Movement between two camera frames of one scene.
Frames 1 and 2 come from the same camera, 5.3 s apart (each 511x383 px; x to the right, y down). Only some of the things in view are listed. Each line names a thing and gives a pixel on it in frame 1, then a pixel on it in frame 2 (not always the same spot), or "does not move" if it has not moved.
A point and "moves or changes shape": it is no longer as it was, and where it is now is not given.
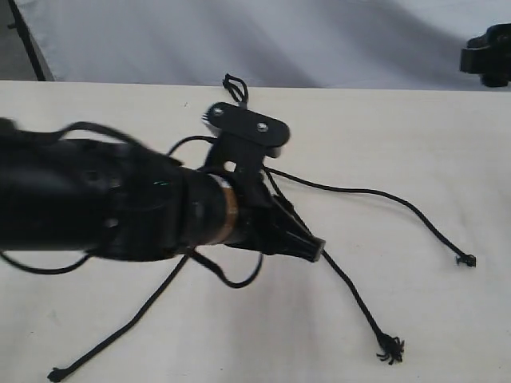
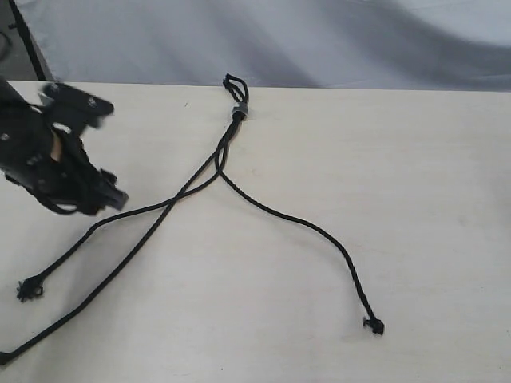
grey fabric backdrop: (330, 44) does not move
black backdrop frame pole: (19, 23) does not move
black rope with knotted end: (239, 91) → (240, 95)
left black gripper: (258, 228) → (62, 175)
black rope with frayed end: (390, 347) moves or changes shape
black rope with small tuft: (53, 375) → (237, 98)
